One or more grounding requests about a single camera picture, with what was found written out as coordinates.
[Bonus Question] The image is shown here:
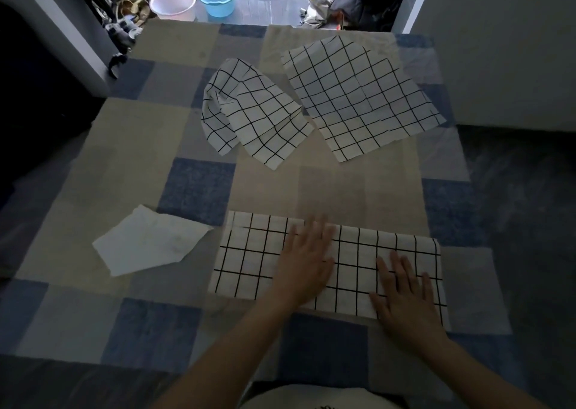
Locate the blue beige patchwork tablecloth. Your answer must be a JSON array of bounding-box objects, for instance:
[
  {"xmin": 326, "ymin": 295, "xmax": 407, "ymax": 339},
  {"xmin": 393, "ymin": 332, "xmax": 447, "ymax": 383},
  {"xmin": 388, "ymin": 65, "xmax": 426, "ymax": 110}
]
[{"xmin": 0, "ymin": 19, "xmax": 532, "ymax": 409}]

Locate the pile of shoes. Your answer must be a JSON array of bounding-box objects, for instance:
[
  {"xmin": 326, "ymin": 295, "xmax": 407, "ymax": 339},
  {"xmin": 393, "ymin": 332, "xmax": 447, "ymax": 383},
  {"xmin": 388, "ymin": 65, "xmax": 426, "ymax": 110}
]
[{"xmin": 89, "ymin": 0, "xmax": 152, "ymax": 80}]

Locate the white black-grid cloth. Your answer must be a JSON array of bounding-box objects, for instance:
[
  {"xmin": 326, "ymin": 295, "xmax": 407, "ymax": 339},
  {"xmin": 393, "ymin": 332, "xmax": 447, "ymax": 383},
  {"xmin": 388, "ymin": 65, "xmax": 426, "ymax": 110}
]
[
  {"xmin": 208, "ymin": 210, "xmax": 452, "ymax": 332},
  {"xmin": 201, "ymin": 57, "xmax": 314, "ymax": 171},
  {"xmin": 281, "ymin": 34, "xmax": 446, "ymax": 164}
]

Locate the person's right forearm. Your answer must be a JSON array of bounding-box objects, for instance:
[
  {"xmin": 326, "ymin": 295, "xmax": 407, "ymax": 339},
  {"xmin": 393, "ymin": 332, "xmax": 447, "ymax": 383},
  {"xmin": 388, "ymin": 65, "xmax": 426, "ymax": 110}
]
[{"xmin": 418, "ymin": 336, "xmax": 554, "ymax": 409}]

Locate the person's left forearm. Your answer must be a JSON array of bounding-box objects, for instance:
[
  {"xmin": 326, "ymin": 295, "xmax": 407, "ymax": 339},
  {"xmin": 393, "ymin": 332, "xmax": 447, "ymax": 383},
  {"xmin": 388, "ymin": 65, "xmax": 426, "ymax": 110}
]
[{"xmin": 152, "ymin": 296, "xmax": 307, "ymax": 409}]

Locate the person's left hand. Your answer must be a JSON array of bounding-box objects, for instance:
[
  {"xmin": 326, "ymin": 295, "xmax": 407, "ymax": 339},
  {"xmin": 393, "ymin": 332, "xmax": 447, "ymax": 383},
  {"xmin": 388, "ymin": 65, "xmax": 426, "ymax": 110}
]
[{"xmin": 272, "ymin": 215, "xmax": 337, "ymax": 308}]

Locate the plain white cloth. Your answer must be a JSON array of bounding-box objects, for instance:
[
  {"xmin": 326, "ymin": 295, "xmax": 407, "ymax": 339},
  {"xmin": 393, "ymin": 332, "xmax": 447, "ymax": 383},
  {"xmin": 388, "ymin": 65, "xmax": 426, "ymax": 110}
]
[{"xmin": 92, "ymin": 204, "xmax": 215, "ymax": 278}]

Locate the pale pink plastic basin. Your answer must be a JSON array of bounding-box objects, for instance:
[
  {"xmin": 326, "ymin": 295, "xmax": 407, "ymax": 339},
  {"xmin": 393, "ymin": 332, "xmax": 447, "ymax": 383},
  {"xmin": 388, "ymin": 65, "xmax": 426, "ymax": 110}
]
[{"xmin": 149, "ymin": 0, "xmax": 197, "ymax": 21}]

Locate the person's right hand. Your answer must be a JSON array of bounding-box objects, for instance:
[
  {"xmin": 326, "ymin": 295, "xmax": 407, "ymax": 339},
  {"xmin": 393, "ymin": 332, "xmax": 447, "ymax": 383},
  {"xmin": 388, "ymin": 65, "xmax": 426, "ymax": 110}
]
[{"xmin": 368, "ymin": 251, "xmax": 451, "ymax": 356}]

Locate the dark clothes heap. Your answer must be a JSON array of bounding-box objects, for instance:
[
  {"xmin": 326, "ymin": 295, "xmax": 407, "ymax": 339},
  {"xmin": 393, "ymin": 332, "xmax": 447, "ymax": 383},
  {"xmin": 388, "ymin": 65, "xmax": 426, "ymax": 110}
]
[{"xmin": 299, "ymin": 0, "xmax": 406, "ymax": 32}]

